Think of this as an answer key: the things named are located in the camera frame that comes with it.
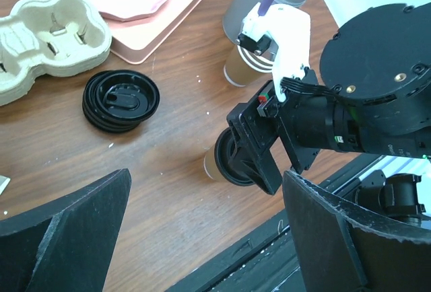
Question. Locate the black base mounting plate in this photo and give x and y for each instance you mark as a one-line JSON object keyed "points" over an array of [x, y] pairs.
{"points": [[265, 259]]}

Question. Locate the stack of paper cups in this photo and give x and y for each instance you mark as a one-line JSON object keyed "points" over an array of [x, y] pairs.
{"points": [[243, 67]]}

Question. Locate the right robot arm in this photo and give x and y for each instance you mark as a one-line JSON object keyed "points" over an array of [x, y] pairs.
{"points": [[371, 94]]}

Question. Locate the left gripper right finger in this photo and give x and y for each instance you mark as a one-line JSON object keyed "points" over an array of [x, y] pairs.
{"points": [[374, 242]]}

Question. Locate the black coffee cup lid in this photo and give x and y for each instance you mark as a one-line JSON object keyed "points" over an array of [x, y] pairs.
{"points": [[224, 150]]}

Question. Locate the single brown paper cup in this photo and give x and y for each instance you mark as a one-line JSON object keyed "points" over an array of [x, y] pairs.
{"points": [[210, 166]]}

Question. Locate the cardboard cup carrier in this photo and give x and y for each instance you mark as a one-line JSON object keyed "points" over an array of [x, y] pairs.
{"points": [[61, 38]]}

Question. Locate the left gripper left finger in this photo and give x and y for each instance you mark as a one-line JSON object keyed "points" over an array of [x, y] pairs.
{"points": [[68, 243]]}

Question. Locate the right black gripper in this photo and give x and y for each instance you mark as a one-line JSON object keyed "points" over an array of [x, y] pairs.
{"points": [[304, 123]]}

